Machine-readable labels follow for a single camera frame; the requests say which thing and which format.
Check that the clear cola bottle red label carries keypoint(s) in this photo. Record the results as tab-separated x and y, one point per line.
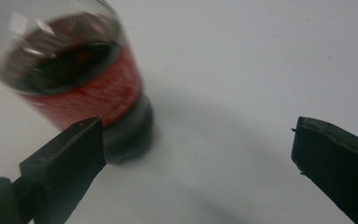
99	90

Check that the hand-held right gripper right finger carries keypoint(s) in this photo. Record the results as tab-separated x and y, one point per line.
338	161

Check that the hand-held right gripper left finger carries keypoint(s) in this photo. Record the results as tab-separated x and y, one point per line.
65	155

